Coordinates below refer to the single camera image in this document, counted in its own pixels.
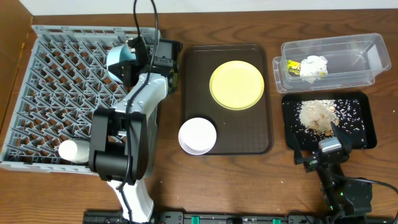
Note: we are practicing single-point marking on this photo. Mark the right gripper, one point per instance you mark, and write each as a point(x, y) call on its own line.
point(319, 160)

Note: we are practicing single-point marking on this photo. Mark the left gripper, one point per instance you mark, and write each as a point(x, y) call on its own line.
point(125, 72)

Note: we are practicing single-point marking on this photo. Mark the light blue bowl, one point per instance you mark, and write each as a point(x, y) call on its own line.
point(116, 55)

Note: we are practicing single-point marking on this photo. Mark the white napkin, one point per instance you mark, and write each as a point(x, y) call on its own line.
point(313, 68)

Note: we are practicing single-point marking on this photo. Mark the green snack wrapper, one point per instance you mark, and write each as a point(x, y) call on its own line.
point(293, 68)

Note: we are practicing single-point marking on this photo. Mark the white pink bowl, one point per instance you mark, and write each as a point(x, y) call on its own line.
point(197, 136)

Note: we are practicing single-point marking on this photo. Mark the white paper cup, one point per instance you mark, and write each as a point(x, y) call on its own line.
point(75, 150)

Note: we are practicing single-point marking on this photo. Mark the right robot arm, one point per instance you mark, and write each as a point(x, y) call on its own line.
point(349, 199)

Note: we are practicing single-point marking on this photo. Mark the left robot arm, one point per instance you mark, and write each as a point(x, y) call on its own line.
point(123, 137)

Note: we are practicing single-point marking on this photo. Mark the black food waste tray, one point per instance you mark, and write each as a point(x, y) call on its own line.
point(351, 108)

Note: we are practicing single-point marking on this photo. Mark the grey dishwasher rack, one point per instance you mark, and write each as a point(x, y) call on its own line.
point(65, 81)

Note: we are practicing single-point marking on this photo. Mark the pile of rice scraps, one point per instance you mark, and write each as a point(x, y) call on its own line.
point(317, 115)

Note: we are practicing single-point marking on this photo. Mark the dark brown serving tray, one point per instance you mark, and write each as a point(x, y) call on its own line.
point(241, 132)

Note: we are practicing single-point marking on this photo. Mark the clear plastic bin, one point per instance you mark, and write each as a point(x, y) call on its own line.
point(352, 60)

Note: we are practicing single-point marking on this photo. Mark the yellow plate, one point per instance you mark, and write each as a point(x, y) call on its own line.
point(236, 85)

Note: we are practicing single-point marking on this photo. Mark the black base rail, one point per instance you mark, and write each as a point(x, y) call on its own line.
point(189, 218)

